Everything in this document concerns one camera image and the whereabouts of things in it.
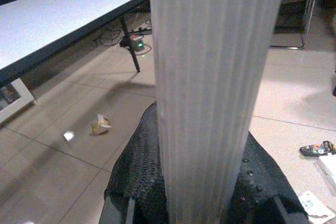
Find white picture frame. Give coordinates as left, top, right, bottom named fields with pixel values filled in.
left=0, top=78, right=37, bottom=125

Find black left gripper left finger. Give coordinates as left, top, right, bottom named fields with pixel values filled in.
left=99, top=102, right=171, bottom=224

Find grey power socket box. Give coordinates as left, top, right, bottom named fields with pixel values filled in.
left=130, top=35, right=145, bottom=52

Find white paper sheet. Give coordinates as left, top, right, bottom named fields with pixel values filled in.
left=298, top=190, right=333, bottom=219

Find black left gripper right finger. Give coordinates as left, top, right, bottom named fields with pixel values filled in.
left=225, top=132, right=308, bottom=224

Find white handled black broom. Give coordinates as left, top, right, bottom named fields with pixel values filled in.
left=149, top=0, right=287, bottom=224

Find white folding table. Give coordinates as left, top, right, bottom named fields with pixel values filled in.
left=0, top=0, right=152, bottom=88

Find crumpled yellow white carton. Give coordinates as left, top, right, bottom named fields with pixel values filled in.
left=93, top=114, right=112, bottom=135

